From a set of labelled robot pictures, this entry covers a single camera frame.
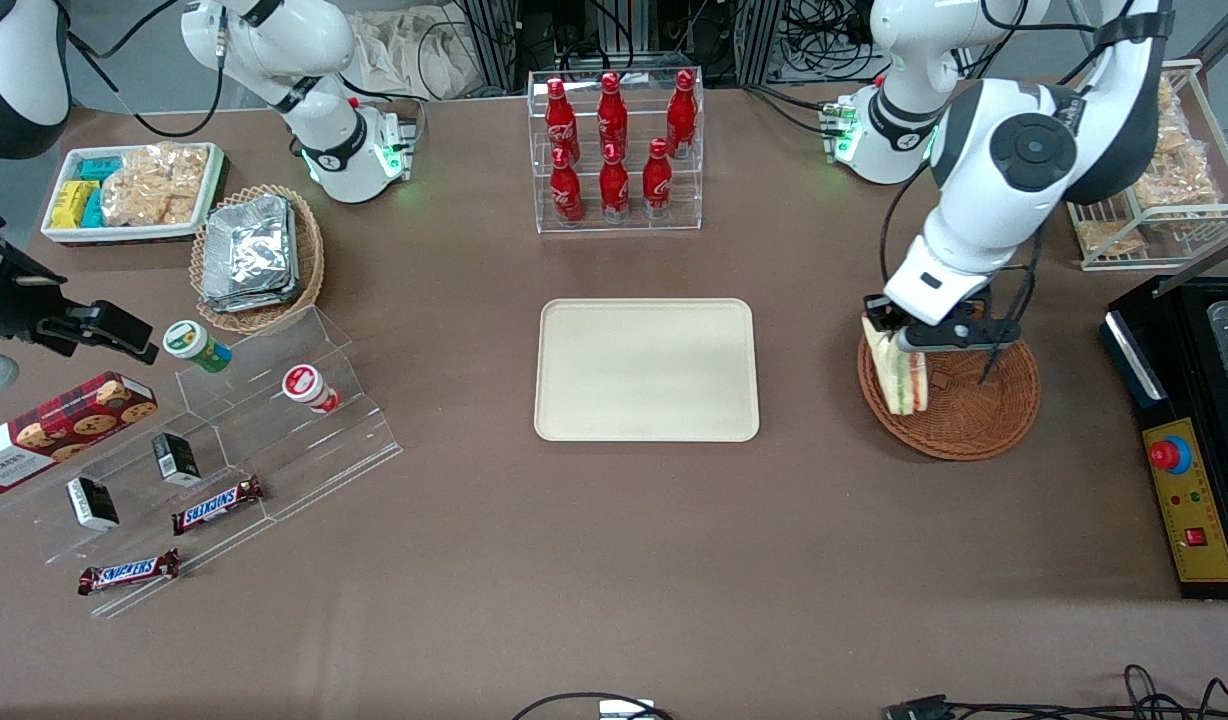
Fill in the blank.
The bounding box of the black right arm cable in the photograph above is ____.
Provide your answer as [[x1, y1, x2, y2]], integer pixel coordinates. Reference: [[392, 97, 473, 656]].
[[66, 0, 225, 139]]

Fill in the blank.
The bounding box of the beige plastic tray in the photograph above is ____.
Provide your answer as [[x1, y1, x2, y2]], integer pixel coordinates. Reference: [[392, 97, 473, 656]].
[[534, 298, 761, 443]]

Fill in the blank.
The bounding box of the silver foil pack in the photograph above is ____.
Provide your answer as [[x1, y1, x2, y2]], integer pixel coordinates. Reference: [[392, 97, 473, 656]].
[[200, 194, 301, 313]]

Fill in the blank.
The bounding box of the brown Snickers bar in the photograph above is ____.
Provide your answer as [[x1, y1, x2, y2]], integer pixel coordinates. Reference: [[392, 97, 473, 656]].
[[77, 548, 181, 597], [171, 476, 265, 536]]

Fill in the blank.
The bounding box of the red tartan cookie box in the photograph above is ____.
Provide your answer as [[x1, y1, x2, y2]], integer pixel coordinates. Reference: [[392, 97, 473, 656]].
[[0, 371, 160, 493]]

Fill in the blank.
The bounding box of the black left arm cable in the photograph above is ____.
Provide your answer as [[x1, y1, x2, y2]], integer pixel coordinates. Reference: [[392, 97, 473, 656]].
[[879, 160, 937, 296]]

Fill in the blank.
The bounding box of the green lidded cup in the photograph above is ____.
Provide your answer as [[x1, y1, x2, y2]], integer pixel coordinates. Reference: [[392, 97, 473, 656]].
[[163, 320, 233, 374]]

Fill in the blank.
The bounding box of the yellow snack packet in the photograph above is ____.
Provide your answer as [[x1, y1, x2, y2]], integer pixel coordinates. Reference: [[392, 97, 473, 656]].
[[51, 180, 100, 229]]

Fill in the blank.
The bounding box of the small black box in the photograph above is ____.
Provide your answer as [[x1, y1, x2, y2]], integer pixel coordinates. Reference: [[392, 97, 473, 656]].
[[152, 432, 202, 488], [66, 477, 121, 532]]

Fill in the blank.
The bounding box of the black control box yellow panel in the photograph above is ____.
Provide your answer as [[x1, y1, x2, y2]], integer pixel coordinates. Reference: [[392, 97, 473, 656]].
[[1101, 275, 1228, 601]]

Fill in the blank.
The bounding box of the beige crumpled cloth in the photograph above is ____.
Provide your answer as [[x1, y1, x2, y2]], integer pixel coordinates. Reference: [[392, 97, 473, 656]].
[[349, 8, 477, 101]]

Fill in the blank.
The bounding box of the white wire rack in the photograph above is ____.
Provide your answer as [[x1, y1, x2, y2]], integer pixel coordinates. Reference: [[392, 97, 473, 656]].
[[1064, 58, 1228, 273]]

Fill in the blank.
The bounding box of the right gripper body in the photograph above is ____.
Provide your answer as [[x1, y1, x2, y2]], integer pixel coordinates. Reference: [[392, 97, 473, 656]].
[[0, 220, 67, 339]]

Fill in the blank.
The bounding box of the thin black cable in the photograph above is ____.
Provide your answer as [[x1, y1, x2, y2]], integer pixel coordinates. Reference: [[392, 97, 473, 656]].
[[512, 692, 675, 720]]

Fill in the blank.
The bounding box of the clear acrylic bottle rack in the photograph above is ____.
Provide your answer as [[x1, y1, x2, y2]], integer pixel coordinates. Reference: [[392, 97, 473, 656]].
[[527, 68, 705, 234]]

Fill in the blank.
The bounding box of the light wicker basket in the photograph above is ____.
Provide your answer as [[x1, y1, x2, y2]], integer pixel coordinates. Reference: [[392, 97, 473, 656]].
[[189, 184, 326, 334]]

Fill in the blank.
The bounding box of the white rectangular snack tray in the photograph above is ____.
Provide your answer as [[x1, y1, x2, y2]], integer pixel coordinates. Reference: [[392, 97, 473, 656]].
[[41, 142, 227, 246]]

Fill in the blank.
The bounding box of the black cable with connector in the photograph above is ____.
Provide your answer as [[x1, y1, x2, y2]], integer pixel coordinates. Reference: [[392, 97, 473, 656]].
[[882, 664, 1228, 720]]

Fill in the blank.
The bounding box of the red cola bottle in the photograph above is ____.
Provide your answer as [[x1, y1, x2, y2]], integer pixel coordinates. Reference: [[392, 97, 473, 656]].
[[545, 78, 581, 161], [666, 70, 698, 159], [550, 148, 584, 226], [599, 143, 631, 223], [642, 138, 673, 219], [596, 72, 629, 151]]

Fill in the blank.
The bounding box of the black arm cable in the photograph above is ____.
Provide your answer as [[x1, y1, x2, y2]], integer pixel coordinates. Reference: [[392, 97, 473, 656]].
[[66, 0, 225, 139], [879, 160, 937, 296]]

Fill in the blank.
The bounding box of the clear acrylic step riser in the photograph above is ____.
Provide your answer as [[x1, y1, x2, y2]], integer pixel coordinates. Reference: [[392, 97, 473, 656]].
[[174, 305, 405, 526], [0, 375, 275, 619]]

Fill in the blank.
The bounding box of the triangle sandwich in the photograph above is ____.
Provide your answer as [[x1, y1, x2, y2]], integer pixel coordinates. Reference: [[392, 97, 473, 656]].
[[862, 315, 931, 416]]

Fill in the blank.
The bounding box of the aluminium frame post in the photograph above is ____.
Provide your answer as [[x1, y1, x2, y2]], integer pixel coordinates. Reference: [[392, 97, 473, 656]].
[[732, 0, 787, 87], [462, 0, 522, 93]]

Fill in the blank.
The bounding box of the red lidded cup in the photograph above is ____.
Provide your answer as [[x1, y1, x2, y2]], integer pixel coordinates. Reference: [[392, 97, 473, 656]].
[[281, 365, 341, 414]]

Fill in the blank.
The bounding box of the clear bag of crackers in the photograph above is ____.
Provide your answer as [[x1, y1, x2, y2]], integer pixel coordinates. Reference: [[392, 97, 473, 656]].
[[101, 143, 210, 227]]

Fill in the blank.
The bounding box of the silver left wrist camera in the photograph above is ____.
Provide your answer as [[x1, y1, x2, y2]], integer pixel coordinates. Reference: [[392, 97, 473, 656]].
[[896, 322, 987, 353]]

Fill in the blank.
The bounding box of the brown round wicker basket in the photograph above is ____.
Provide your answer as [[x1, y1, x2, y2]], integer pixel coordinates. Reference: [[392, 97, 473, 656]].
[[857, 300, 1042, 462]]

